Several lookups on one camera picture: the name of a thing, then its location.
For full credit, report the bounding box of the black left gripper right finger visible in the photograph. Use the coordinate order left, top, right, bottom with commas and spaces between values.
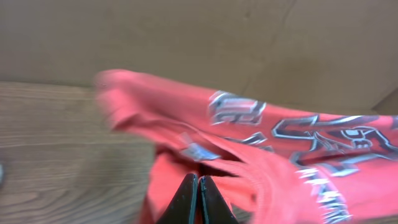
198, 175, 238, 224

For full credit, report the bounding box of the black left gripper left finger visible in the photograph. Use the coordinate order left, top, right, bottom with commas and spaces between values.
156, 174, 198, 224

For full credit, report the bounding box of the red printed t-shirt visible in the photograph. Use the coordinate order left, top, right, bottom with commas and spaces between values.
96, 70, 397, 223

